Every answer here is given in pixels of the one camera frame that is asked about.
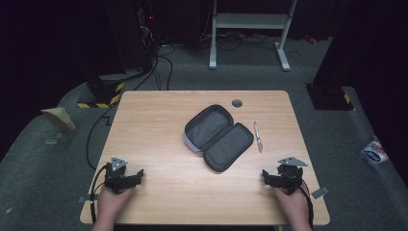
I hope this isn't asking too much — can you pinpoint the left hand-held gripper cable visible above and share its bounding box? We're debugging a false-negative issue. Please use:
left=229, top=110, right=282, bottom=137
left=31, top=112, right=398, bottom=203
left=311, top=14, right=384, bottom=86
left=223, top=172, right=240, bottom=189
left=89, top=164, right=112, bottom=224

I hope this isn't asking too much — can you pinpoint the open grey pencil case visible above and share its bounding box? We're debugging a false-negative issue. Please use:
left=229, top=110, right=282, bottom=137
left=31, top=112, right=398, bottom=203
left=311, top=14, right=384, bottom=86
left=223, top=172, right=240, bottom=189
left=183, top=104, right=255, bottom=173

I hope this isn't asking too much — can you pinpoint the white and blue packet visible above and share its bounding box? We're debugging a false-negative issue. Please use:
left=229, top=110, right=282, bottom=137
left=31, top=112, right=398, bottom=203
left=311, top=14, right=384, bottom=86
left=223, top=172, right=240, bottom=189
left=359, top=138, right=390, bottom=167

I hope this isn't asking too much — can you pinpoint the silver pen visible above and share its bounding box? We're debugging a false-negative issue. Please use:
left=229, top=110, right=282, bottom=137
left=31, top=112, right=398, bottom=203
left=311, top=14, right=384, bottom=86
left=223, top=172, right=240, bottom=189
left=253, top=120, right=264, bottom=154

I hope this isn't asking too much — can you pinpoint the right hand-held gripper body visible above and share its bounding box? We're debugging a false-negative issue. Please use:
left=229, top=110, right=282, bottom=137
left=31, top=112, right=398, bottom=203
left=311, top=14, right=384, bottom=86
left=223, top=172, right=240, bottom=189
left=268, top=156, right=309, bottom=195

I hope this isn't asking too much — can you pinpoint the black floor cable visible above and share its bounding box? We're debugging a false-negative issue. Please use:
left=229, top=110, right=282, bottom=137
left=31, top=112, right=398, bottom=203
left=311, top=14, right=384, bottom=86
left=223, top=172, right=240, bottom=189
left=85, top=44, right=176, bottom=171

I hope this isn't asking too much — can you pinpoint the grey tape strip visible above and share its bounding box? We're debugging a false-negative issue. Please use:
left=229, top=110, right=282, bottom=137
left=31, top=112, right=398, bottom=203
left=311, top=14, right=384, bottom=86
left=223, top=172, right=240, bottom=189
left=78, top=193, right=99, bottom=204
left=310, top=186, right=330, bottom=199

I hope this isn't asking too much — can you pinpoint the white metal stand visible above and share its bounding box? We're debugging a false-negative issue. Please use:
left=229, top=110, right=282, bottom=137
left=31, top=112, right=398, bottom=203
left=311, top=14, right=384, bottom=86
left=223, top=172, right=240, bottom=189
left=209, top=0, right=298, bottom=72

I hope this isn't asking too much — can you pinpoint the person's left hand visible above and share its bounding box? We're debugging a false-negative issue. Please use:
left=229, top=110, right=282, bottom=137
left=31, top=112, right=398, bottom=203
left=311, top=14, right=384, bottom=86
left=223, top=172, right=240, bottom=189
left=95, top=187, right=137, bottom=225

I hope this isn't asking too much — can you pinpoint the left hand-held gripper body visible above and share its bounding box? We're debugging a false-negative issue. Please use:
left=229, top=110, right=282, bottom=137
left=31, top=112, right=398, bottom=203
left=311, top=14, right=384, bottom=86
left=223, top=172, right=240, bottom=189
left=103, top=156, right=139, bottom=194

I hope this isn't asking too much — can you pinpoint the black yellow striped stand base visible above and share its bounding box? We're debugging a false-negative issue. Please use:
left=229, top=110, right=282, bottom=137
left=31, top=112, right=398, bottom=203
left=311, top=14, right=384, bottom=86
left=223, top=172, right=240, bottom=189
left=76, top=74, right=125, bottom=110

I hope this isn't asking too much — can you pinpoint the beige wedge-shaped object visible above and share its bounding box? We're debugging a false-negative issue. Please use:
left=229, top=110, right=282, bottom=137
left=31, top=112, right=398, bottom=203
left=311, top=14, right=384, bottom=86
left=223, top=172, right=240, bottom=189
left=40, top=107, right=77, bottom=131

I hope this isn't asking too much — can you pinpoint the person's right hand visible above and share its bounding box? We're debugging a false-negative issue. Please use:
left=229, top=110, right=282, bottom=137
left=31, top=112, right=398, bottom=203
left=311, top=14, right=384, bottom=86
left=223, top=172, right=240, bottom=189
left=272, top=183, right=312, bottom=226

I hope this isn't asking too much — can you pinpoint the hand-held gripper cable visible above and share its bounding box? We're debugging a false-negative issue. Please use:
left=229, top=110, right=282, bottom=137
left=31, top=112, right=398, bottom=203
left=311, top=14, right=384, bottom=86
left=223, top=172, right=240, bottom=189
left=299, top=180, right=315, bottom=229
left=89, top=164, right=112, bottom=224

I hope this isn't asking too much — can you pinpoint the dark box with yellow stripe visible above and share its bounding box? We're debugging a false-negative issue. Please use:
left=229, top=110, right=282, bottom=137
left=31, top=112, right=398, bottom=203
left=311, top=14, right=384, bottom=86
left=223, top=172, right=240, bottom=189
left=305, top=82, right=356, bottom=112

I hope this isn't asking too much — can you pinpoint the right hand-held gripper cable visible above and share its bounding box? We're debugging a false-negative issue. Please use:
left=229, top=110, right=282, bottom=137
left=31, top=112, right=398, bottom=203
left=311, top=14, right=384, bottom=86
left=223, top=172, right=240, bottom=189
left=299, top=180, right=315, bottom=229

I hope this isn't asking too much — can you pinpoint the black computer tower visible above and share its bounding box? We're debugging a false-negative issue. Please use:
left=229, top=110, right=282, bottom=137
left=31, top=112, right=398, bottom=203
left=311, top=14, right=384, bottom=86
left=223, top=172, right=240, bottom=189
left=105, top=0, right=160, bottom=73

